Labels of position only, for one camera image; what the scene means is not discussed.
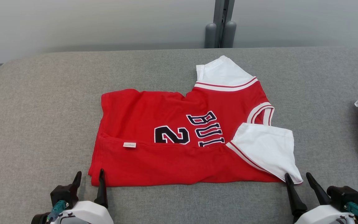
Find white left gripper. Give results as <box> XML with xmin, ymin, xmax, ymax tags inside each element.
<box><xmin>31</xmin><ymin>169</ymin><xmax>114</xmax><ymax>224</ymax></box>

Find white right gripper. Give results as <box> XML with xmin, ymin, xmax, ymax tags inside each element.
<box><xmin>284</xmin><ymin>172</ymin><xmax>357</xmax><ymax>224</ymax></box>

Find grey partition post round feet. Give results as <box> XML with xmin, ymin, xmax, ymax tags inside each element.
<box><xmin>204</xmin><ymin>0</ymin><xmax>237</xmax><ymax>49</ymax></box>

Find red number jersey white sleeves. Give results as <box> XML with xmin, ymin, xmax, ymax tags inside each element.
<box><xmin>88</xmin><ymin>55</ymin><xmax>304</xmax><ymax>187</ymax></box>

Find teal left camera connector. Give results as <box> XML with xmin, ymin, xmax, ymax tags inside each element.
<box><xmin>46</xmin><ymin>200</ymin><xmax>67</xmax><ymax>223</ymax></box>

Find grey fabric sofa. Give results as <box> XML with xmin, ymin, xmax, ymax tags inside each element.
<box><xmin>0</xmin><ymin>47</ymin><xmax>358</xmax><ymax>224</ymax></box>

